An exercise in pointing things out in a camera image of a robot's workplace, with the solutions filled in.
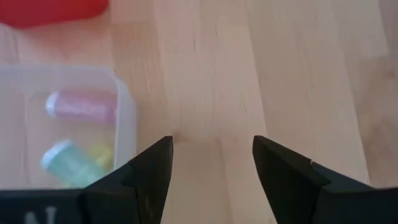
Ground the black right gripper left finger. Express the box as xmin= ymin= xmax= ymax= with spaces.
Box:
xmin=81 ymin=135 xmax=174 ymax=224

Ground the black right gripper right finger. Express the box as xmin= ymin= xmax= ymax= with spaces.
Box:
xmin=252 ymin=135 xmax=374 ymax=224

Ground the green pill bottle white cap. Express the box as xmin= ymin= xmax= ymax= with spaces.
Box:
xmin=39 ymin=139 xmax=108 ymax=189

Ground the pink pill bottle white cap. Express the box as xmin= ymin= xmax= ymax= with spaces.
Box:
xmin=45 ymin=90 xmax=118 ymax=125

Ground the clear plastic bin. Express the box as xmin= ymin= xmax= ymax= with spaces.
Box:
xmin=0 ymin=63 xmax=137 ymax=190

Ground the pink plastic bin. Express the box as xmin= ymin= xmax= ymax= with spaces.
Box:
xmin=0 ymin=0 xmax=109 ymax=29

